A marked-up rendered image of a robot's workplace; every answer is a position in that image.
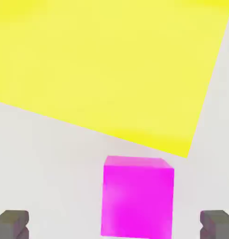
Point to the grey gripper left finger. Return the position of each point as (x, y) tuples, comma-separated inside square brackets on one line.
[(9, 224)]

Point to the large yellow box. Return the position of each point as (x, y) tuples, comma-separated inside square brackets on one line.
[(107, 65)]

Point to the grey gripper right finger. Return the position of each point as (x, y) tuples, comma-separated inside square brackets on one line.
[(217, 225)]

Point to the small magenta cube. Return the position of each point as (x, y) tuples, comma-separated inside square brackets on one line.
[(137, 199)]

